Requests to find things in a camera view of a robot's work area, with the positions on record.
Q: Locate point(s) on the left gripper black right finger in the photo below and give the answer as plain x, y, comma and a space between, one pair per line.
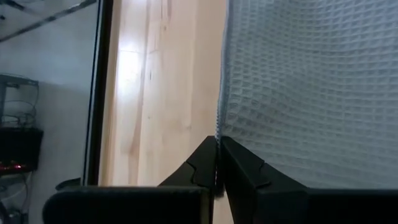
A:
245, 174

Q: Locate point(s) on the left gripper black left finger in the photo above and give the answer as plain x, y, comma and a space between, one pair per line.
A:
192, 174

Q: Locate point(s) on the light grey waffle microfiber towel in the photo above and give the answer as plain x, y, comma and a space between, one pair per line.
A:
311, 93

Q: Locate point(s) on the black box with red light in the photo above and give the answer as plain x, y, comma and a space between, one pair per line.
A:
18, 146

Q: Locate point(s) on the black aluminium table frame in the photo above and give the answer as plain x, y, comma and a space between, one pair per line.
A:
99, 93

